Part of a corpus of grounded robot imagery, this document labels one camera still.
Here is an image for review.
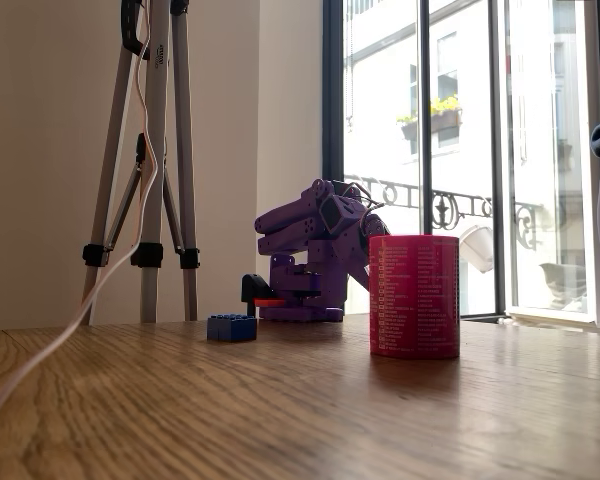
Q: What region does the red cup with white print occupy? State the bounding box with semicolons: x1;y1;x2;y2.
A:
368;233;461;360

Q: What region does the blue toy brick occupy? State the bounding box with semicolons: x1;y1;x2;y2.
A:
206;313;258;344

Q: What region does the grey stone planter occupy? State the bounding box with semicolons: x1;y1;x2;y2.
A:
538;262;587;311

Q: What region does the white hanging flower pot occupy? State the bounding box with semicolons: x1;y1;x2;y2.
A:
458;224;495;274

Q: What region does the black clamp with orange lever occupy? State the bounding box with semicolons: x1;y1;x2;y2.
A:
240;273;287;321

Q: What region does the flower box with yellow flowers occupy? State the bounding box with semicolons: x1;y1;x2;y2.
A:
395;94;464;142

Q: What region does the black wrought iron railing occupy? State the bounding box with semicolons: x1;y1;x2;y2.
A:
343;173;546;251

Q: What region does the dark window frame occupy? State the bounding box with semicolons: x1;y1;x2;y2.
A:
322;0;507;322

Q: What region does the white window door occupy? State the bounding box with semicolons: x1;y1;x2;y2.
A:
499;0;600;329

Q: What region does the white cable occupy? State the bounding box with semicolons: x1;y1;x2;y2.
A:
0;0;160;437

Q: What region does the silver tripod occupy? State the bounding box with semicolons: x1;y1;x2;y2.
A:
81;0;201;326

